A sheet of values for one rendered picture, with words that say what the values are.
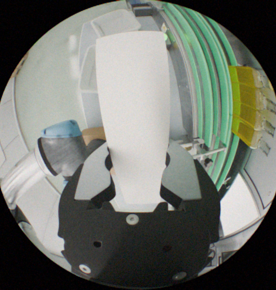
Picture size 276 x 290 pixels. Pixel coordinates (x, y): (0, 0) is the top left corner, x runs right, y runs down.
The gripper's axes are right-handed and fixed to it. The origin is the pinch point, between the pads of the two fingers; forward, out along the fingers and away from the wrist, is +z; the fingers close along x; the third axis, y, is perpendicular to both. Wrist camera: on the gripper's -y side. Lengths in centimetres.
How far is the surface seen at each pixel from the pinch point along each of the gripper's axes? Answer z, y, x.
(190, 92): 21.6, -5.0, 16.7
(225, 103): 13.8, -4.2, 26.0
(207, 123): 14.5, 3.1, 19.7
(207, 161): 9.2, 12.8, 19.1
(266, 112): 3.3, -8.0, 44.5
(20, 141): 89, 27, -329
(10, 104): 83, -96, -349
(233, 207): -3, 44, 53
